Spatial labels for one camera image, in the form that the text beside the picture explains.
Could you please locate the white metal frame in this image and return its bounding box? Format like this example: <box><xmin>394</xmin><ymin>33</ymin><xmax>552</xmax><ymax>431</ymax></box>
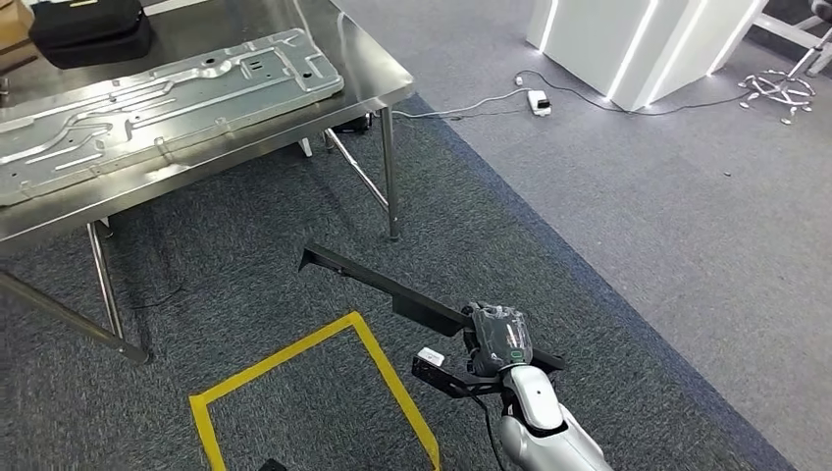
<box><xmin>754</xmin><ymin>0</ymin><xmax>832</xmax><ymax>78</ymax></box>

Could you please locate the stainless steel workbench table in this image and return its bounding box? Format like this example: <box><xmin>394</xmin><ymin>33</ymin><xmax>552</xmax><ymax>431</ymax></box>
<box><xmin>0</xmin><ymin>0</ymin><xmax>416</xmax><ymax>365</ymax></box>

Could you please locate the thin black floor cable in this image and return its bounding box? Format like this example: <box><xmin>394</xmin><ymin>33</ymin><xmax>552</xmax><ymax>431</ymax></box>
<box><xmin>448</xmin><ymin>68</ymin><xmax>755</xmax><ymax>122</ymax></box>

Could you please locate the black plastic panel part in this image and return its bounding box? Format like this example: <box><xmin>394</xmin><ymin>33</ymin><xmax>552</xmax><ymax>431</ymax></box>
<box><xmin>297</xmin><ymin>243</ymin><xmax>567</xmax><ymax>375</ymax></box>

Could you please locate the stamped sheet metal plate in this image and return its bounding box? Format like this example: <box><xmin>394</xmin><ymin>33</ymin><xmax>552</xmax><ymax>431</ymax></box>
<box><xmin>0</xmin><ymin>27</ymin><xmax>345</xmax><ymax>208</ymax></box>

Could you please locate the white power adapter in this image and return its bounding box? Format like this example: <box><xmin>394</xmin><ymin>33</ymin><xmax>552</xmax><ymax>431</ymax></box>
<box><xmin>526</xmin><ymin>88</ymin><xmax>553</xmax><ymax>119</ymax></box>

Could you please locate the silver star chair base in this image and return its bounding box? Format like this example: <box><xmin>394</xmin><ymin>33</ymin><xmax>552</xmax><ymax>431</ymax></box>
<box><xmin>737</xmin><ymin>68</ymin><xmax>817</xmax><ymax>126</ymax></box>

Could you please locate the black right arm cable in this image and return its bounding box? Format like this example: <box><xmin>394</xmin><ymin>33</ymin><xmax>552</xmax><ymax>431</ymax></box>
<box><xmin>469</xmin><ymin>392</ymin><xmax>509</xmax><ymax>471</ymax></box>

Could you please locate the black camera mounting bracket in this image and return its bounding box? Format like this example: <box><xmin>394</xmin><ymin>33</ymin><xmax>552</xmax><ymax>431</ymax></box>
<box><xmin>411</xmin><ymin>355</ymin><xmax>505</xmax><ymax>399</ymax></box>

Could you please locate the white floor cable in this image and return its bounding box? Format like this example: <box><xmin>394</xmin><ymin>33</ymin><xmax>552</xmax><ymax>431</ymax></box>
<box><xmin>391</xmin><ymin>85</ymin><xmax>531</xmax><ymax>123</ymax></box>

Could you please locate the yellow floor tape rectangle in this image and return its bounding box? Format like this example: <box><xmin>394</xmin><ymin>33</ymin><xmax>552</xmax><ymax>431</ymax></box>
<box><xmin>188</xmin><ymin>310</ymin><xmax>443</xmax><ymax>471</ymax></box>

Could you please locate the black zip case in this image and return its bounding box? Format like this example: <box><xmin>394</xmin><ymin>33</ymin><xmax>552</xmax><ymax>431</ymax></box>
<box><xmin>28</xmin><ymin>0</ymin><xmax>155</xmax><ymax>71</ymax></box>

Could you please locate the brown cardboard box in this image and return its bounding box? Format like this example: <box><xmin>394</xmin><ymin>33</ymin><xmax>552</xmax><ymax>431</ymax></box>
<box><xmin>0</xmin><ymin>0</ymin><xmax>39</xmax><ymax>74</ymax></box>

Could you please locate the white lit display stand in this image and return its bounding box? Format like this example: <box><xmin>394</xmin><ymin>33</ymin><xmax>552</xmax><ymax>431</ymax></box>
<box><xmin>525</xmin><ymin>0</ymin><xmax>769</xmax><ymax>113</ymax></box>

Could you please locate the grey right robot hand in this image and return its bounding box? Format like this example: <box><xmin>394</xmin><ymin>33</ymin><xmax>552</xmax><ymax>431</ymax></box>
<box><xmin>462</xmin><ymin>301</ymin><xmax>535</xmax><ymax>377</ymax></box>

